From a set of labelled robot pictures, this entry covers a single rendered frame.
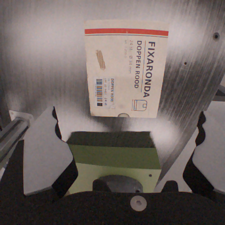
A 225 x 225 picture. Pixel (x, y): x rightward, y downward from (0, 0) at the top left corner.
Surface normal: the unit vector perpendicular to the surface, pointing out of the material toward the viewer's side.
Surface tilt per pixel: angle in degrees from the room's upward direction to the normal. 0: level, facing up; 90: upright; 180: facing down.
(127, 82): 0
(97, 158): 90
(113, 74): 0
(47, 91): 0
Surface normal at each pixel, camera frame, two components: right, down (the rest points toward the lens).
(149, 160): 0.00, -0.85
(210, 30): -0.06, 0.52
